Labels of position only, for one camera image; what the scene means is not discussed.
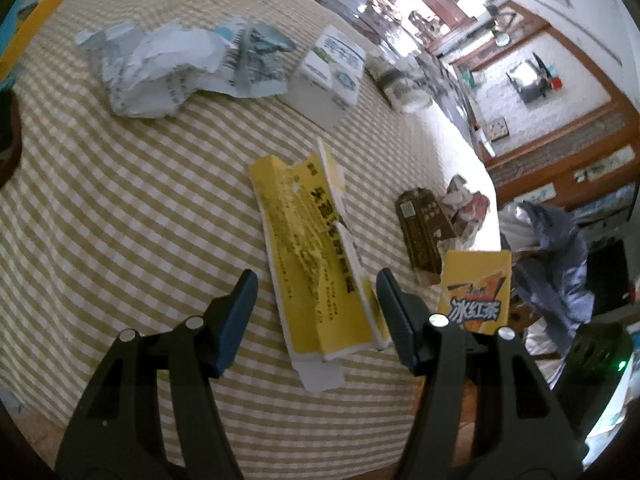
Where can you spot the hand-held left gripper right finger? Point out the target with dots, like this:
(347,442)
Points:
(395,315)

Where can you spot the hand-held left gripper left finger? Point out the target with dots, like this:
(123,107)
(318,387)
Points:
(235,325)

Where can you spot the yellow drink carton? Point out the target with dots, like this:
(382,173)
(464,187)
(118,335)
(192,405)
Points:
(475,285)

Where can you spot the yellow box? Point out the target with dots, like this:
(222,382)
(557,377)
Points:
(310,260)

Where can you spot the blue white wrapper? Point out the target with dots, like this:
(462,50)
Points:
(255,60)

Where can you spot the small brown carton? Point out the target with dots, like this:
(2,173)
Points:
(422,230)

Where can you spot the dark blue jacket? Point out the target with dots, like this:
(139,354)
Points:
(555,270)

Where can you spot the crumpled silver red wrapper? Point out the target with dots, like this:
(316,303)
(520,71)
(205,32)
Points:
(467,210)

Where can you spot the beige checkered tablecloth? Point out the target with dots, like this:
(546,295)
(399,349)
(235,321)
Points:
(125,185)

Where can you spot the white milk carton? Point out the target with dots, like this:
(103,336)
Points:
(325,85)

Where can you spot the crumpled white paper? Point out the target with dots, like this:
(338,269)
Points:
(155,70)

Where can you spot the small standing picture frame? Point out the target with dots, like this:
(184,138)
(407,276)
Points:
(496,128)

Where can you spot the wall television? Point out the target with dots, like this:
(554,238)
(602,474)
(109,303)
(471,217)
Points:
(527,77)

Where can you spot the round wall clock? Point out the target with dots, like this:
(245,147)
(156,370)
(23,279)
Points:
(502,37)

